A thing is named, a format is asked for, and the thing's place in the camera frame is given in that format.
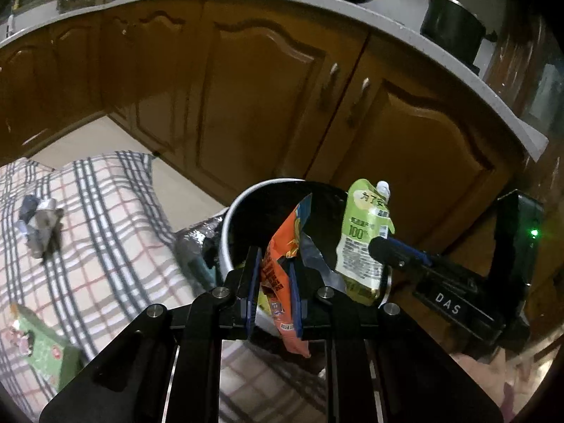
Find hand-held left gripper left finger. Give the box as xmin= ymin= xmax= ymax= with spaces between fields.
xmin=39 ymin=246 xmax=265 ymax=423

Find green drink pouch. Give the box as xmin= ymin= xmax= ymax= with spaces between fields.
xmin=335 ymin=178 xmax=396 ymax=307

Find plaid tablecloth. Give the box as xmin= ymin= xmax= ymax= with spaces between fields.
xmin=0 ymin=152 xmax=336 ymax=423

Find person's right hand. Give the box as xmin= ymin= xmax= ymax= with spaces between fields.
xmin=449 ymin=348 xmax=534 ymax=423

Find orange snack wrapper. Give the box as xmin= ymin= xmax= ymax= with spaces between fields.
xmin=260 ymin=193 xmax=314 ymax=358

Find silver foil wrapper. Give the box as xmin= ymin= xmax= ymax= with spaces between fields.
xmin=175 ymin=225 xmax=221 ymax=289

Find white bin with black bag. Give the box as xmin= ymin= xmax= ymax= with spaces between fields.
xmin=219 ymin=178 xmax=395 ymax=336

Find grey crumpled wrapper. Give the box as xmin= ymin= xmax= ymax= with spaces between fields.
xmin=20 ymin=195 xmax=65 ymax=260

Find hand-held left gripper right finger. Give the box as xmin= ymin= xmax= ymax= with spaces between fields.
xmin=287 ymin=261 xmax=504 ymax=423

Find white kitchen countertop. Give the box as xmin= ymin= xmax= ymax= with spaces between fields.
xmin=0 ymin=0 xmax=549 ymax=161

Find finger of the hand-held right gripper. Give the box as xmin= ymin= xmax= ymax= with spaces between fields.
xmin=368 ymin=235 xmax=435 ymax=274

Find black cooking pot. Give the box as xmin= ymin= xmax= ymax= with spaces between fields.
xmin=418 ymin=0 xmax=498 ymax=65

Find green carton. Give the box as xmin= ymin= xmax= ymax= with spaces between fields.
xmin=6 ymin=304 xmax=84 ymax=395

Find lower wooden cabinets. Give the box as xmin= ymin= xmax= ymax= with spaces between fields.
xmin=0 ymin=0 xmax=529 ymax=300

